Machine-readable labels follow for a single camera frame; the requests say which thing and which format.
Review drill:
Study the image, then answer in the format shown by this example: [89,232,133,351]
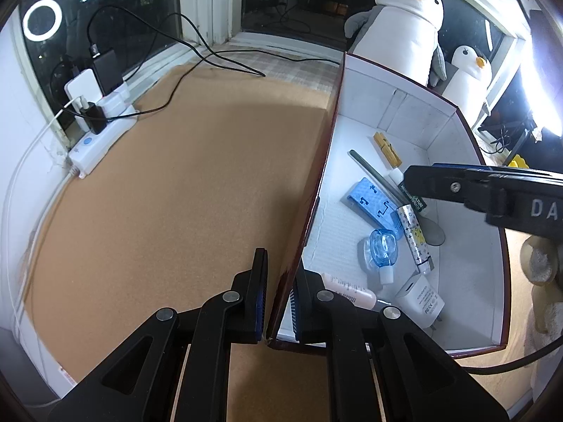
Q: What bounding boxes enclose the yellow fruit bowl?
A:
[508,154,529,169]

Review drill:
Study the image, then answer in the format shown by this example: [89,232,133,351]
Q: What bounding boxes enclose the green white tube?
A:
[387,168,429,216]

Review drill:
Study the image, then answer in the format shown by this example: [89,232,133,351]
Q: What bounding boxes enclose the wooden clothespin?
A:
[373,132,403,169]

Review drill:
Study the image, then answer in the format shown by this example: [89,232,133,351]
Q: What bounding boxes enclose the patterned white lip balm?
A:
[396,205,434,275]

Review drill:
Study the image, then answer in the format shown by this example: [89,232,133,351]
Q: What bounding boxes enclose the white usb wall charger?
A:
[393,273,445,330]

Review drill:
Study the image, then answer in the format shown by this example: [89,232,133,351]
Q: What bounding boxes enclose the white power strip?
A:
[69,117,137,179]

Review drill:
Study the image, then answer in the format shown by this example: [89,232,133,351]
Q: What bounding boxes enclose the black power adapter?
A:
[91,49,123,96]

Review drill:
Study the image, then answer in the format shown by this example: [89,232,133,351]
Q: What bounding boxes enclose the red box white interior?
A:
[265,53,511,357]

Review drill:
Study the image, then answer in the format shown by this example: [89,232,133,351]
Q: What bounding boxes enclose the ring light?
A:
[516,0,562,137]

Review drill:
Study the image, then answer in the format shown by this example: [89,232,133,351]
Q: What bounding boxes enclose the blue phone stand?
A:
[346,177,404,240]

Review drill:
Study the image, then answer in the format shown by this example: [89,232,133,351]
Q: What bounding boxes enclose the large plush penguin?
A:
[343,0,447,87]

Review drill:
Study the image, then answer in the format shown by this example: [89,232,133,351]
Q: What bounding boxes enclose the gloved right hand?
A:
[520,236,562,338]

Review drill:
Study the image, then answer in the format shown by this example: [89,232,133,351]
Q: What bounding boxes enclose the white charger on strip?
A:
[64,69,103,110]

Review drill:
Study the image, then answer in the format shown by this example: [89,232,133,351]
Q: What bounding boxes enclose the grey metal spoon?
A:
[348,149,445,247]

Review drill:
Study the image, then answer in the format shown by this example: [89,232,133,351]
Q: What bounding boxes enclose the pink white bottle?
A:
[321,273,378,311]

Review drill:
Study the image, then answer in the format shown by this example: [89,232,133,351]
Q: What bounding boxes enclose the small plush penguin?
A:
[441,45,492,127]

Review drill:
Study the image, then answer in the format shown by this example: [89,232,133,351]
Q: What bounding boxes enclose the black plug on strip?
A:
[80,102,108,134]

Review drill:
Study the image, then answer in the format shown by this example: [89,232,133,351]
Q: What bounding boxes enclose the black cable on floor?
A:
[48,4,344,122]

